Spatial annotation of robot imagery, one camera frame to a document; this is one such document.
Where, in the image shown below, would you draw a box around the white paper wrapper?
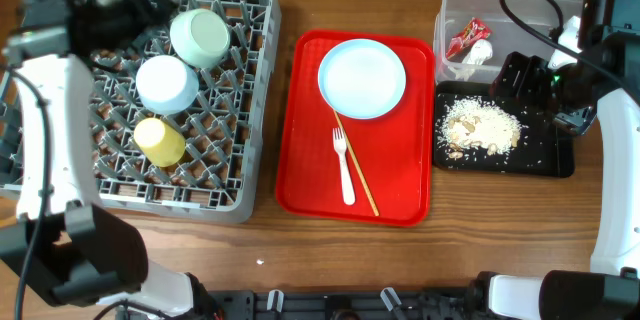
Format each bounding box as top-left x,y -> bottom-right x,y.
451,40 -> 493,81

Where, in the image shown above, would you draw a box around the light green bowl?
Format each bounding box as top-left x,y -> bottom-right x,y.
170,8 -> 231,68

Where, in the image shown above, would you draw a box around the rice and food scraps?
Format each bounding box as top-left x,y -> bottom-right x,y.
435,97 -> 525,159

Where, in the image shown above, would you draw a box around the red sauce packet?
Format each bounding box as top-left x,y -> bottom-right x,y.
445,17 -> 493,59

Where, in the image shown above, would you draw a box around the red plastic serving tray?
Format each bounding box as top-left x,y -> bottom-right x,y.
275,30 -> 435,227

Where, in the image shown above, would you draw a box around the yellow plastic cup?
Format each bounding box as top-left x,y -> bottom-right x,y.
134,118 -> 186,167

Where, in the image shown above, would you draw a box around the light blue round plate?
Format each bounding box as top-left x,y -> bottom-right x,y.
317,38 -> 407,120

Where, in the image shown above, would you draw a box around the wooden chopstick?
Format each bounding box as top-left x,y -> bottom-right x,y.
333,110 -> 380,217

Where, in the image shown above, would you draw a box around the white plastic fork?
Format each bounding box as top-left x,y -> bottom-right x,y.
332,128 -> 356,206

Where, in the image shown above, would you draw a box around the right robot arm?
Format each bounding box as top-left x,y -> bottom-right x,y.
469,0 -> 639,319

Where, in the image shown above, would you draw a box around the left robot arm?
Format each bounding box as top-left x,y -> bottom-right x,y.
1,0 -> 215,319

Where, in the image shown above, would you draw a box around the clear plastic waste bin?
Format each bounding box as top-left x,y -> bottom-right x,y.
433,0 -> 583,84

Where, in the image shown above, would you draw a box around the grey plastic dishwasher rack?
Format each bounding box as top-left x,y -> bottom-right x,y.
1,0 -> 281,223

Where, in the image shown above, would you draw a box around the black plastic tray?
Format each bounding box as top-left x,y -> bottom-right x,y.
433,81 -> 575,178

